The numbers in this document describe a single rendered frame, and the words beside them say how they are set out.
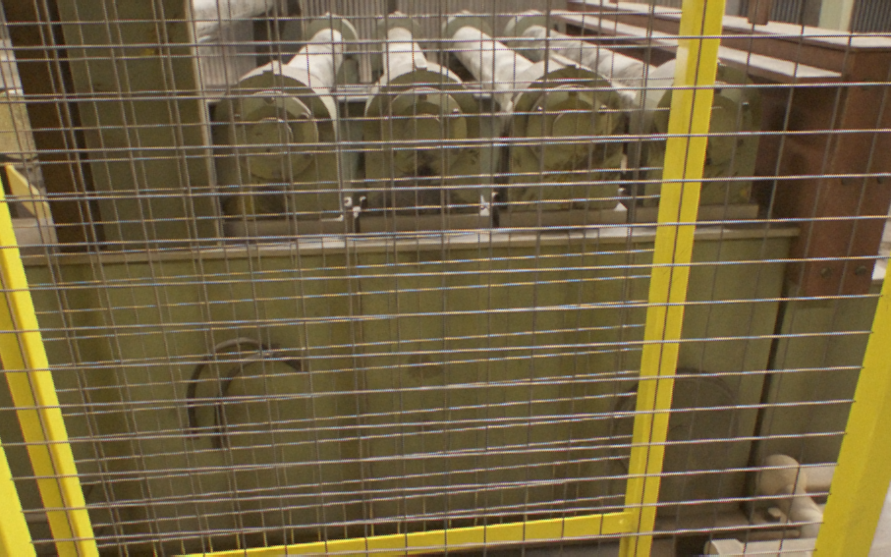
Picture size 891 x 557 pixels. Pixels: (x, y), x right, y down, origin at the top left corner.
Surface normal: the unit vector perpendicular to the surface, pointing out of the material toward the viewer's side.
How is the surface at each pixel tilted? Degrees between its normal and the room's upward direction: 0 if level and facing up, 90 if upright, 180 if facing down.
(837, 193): 90
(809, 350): 90
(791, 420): 90
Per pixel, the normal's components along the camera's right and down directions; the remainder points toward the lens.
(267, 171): 0.00, 0.62
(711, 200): 0.09, 0.40
